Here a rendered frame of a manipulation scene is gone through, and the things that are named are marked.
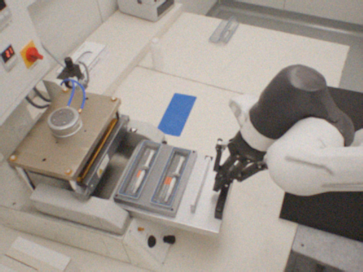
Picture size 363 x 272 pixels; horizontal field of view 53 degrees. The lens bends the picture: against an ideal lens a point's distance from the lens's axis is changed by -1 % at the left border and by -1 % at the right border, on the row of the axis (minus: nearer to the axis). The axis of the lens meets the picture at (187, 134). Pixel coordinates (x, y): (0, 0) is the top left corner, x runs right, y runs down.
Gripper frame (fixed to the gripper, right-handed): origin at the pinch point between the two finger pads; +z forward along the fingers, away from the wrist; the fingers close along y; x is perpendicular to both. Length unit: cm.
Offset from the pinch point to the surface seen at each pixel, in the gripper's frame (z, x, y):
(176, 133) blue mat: 35, 35, -13
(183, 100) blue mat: 36, 53, -15
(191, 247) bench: 28.3, -6.9, 3.4
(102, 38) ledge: 49, 82, -62
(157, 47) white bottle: 30, 70, -34
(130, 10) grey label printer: 43, 103, -57
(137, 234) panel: 19.6, -12.8, -13.3
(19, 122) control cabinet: 14, 1, -54
